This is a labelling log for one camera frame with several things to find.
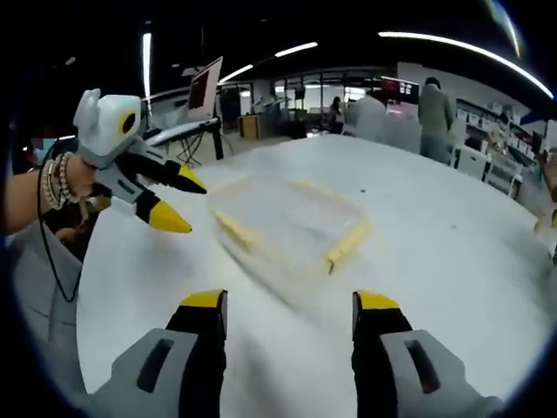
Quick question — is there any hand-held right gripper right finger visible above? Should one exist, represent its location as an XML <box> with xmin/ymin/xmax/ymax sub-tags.
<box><xmin>351</xmin><ymin>290</ymin><xmax>502</xmax><ymax>418</ymax></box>

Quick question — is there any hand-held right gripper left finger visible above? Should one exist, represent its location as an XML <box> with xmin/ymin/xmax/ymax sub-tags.
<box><xmin>89</xmin><ymin>288</ymin><xmax>229</xmax><ymax>418</ymax></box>

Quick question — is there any clear bag with yellow items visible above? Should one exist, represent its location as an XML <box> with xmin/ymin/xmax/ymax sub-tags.
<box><xmin>207</xmin><ymin>172</ymin><xmax>372</xmax><ymax>276</ymax></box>

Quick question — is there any person's left hand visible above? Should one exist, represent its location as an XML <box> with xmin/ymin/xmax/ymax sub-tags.
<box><xmin>64</xmin><ymin>155</ymin><xmax>112</xmax><ymax>215</ymax></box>

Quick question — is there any black laptop stand table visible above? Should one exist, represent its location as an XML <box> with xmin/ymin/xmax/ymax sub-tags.
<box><xmin>142</xmin><ymin>116</ymin><xmax>226</xmax><ymax>161</ymax></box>

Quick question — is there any short ceiling light strip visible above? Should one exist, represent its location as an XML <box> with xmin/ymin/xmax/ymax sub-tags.
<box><xmin>274</xmin><ymin>41</ymin><xmax>319</xmax><ymax>58</ymax></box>
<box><xmin>142</xmin><ymin>31</ymin><xmax>153</xmax><ymax>100</ymax></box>
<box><xmin>218</xmin><ymin>64</ymin><xmax>255</xmax><ymax>84</ymax></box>

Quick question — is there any white laptop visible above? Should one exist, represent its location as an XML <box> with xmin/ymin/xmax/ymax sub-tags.
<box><xmin>185</xmin><ymin>56</ymin><xmax>225</xmax><ymax>124</ymax></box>

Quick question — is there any brown box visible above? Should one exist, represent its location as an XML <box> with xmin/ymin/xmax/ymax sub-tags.
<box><xmin>238</xmin><ymin>113</ymin><xmax>263</xmax><ymax>140</ymax></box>

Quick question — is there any person's light top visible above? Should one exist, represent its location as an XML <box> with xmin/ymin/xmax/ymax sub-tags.
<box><xmin>7</xmin><ymin>225</ymin><xmax>89</xmax><ymax>394</ymax></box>

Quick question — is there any white chair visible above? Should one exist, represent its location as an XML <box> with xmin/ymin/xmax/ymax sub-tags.
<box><xmin>453</xmin><ymin>145</ymin><xmax>493</xmax><ymax>180</ymax></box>

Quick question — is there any long ceiling light strip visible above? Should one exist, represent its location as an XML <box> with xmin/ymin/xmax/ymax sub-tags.
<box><xmin>377</xmin><ymin>30</ymin><xmax>554</xmax><ymax>100</ymax></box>

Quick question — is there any white bead bracelet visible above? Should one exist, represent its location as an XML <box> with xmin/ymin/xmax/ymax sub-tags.
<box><xmin>52</xmin><ymin>152</ymin><xmax>83</xmax><ymax>206</ymax></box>

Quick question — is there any gold bracelet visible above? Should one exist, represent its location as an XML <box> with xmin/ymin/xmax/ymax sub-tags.
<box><xmin>38</xmin><ymin>158</ymin><xmax>60</xmax><ymax>211</ymax></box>

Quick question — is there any black cable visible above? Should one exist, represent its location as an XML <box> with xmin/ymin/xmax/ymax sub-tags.
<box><xmin>37</xmin><ymin>142</ymin><xmax>84</xmax><ymax>305</ymax></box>

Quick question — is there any red wall screen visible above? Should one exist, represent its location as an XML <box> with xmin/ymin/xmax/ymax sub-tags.
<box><xmin>379</xmin><ymin>75</ymin><xmax>421</xmax><ymax>96</ymax></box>

